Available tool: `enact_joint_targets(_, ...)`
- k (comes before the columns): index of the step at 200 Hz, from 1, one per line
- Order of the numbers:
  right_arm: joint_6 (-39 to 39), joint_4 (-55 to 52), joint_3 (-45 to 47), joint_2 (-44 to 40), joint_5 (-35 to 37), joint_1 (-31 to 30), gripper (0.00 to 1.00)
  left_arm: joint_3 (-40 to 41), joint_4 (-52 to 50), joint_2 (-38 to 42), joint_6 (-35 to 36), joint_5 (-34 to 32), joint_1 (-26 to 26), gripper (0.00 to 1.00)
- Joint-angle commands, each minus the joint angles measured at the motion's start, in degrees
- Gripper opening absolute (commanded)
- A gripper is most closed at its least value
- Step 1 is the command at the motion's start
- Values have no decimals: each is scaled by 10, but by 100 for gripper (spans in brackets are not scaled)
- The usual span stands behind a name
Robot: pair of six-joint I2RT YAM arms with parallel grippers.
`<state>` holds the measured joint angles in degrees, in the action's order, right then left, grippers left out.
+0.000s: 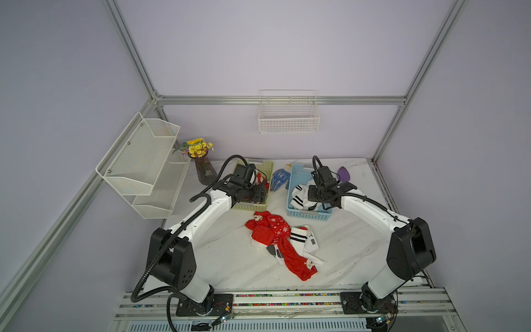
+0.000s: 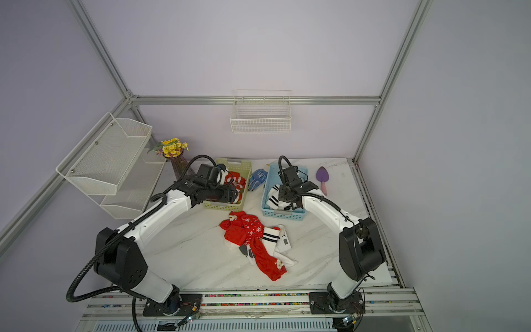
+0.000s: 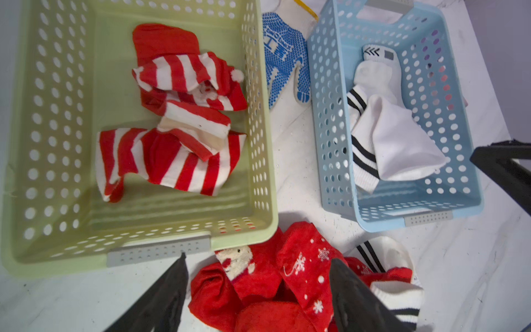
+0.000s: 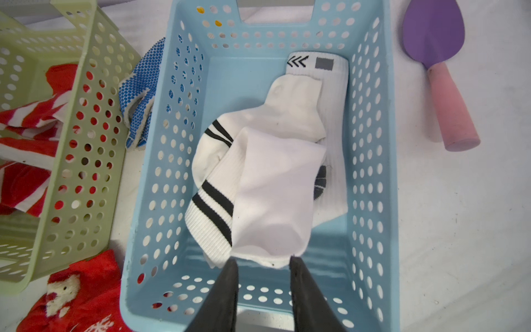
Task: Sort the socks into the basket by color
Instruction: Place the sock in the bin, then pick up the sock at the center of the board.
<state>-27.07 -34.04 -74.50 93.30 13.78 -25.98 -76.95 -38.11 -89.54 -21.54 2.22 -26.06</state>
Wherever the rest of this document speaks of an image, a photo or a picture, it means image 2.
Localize yellow flower bouquet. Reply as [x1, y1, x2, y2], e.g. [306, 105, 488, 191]
[151, 138, 189, 159]

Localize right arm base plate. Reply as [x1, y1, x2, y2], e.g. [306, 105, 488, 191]
[308, 291, 365, 315]

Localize blue plastic basket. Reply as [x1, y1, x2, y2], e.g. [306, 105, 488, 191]
[261, 162, 306, 221]

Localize white two-tier mesh shelf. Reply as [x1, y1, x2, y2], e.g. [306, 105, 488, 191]
[56, 113, 165, 219]

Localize white sock black stripes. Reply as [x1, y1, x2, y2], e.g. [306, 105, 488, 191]
[261, 225, 297, 268]

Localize aluminium rail bench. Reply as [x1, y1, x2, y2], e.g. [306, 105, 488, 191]
[77, 286, 432, 331]

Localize green plastic basket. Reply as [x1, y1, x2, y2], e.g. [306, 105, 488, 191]
[203, 158, 253, 212]

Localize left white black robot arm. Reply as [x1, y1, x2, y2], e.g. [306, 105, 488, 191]
[65, 155, 239, 315]

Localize dark glass vase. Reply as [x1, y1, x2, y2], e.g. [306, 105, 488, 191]
[168, 152, 196, 181]

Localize blue dotted work glove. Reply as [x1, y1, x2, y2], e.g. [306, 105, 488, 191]
[248, 169, 268, 192]

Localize white wire wall basket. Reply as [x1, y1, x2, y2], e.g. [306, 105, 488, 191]
[230, 89, 292, 134]

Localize red santa sock upper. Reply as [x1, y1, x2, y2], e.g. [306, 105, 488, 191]
[219, 211, 264, 246]

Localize purple trowel pink handle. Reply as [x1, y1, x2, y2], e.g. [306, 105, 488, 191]
[316, 166, 329, 196]

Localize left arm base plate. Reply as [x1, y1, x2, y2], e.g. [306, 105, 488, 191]
[142, 293, 203, 317]

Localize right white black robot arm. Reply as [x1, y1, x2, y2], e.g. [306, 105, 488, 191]
[277, 156, 387, 313]

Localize red white striped santa sock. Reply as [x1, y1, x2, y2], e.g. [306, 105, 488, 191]
[224, 172, 247, 204]

